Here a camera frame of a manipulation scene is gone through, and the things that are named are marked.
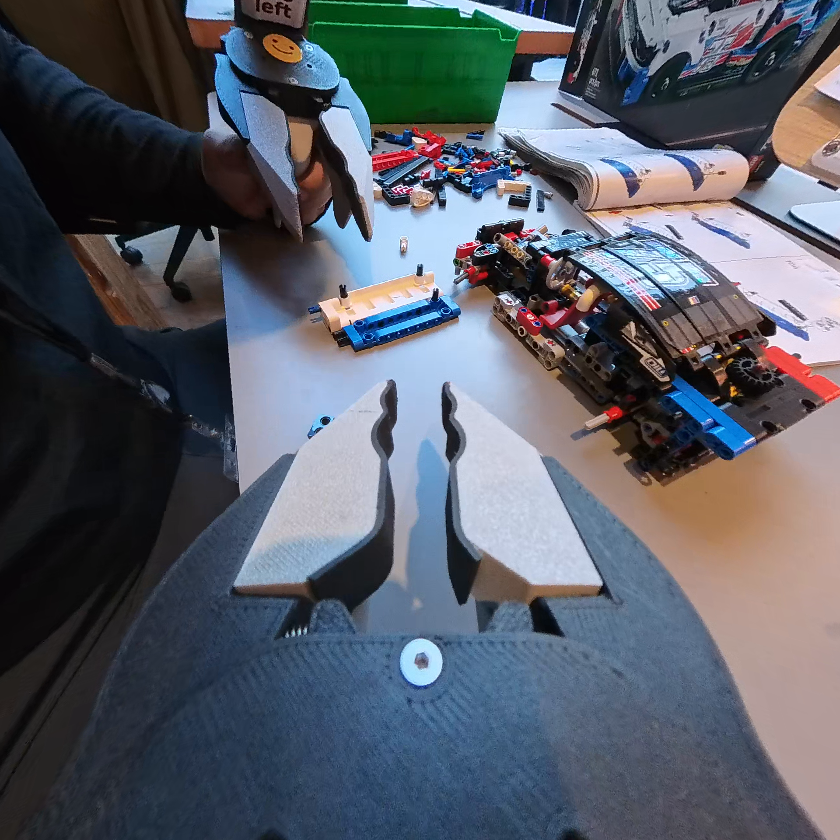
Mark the grey desk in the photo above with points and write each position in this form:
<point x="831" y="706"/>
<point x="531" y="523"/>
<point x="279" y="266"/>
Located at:
<point x="656" y="558"/>

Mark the black office chair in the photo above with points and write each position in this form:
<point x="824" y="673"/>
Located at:
<point x="177" y="256"/>

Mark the green plastic bin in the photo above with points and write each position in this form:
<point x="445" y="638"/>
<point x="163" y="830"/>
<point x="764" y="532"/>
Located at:
<point x="413" y="65"/>

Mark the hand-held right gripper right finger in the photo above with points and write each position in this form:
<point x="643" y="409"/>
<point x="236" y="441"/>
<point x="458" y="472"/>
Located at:
<point x="518" y="518"/>

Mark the white angled beam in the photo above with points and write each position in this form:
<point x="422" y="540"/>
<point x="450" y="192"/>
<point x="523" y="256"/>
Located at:
<point x="512" y="186"/>

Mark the building instruction booklet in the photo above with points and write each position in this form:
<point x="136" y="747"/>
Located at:
<point x="656" y="170"/>

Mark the black angled beam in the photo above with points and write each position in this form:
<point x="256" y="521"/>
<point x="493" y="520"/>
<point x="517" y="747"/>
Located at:
<point x="523" y="199"/>

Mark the small black and blue brick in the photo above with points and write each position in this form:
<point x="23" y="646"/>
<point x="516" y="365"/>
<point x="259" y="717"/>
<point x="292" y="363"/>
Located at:
<point x="321" y="425"/>

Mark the person's left hand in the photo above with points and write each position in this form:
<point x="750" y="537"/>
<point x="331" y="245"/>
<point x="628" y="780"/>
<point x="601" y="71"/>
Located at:
<point x="229" y="170"/>

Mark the blue arched frame piece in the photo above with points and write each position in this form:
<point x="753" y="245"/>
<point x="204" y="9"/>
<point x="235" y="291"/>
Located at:
<point x="489" y="180"/>

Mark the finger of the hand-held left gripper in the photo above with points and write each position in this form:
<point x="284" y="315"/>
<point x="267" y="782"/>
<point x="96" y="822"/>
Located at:
<point x="351" y="164"/>
<point x="272" y="157"/>

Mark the blue and white brick panel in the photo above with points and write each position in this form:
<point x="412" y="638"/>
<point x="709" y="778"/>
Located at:
<point x="394" y="315"/>

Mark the toy brick car chassis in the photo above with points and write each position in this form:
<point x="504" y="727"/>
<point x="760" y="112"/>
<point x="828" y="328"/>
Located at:
<point x="623" y="328"/>

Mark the toy car set box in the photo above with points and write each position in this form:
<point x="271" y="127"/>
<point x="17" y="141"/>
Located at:
<point x="689" y="65"/>

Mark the wooden desk leg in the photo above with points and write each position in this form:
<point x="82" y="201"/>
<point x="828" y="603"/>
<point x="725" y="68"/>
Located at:
<point x="111" y="282"/>

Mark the person's left forearm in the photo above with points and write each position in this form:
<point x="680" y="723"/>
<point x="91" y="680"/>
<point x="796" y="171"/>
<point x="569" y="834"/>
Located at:
<point x="98" y="144"/>

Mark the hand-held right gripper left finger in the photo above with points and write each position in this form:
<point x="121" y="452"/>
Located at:
<point x="315" y="518"/>

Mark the pile of toy bricks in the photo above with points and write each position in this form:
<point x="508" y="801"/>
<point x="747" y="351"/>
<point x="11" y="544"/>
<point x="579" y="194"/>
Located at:
<point x="459" y="164"/>

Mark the person's dark clothing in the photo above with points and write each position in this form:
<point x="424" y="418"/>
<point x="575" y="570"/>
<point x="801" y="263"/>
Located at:
<point x="65" y="426"/>

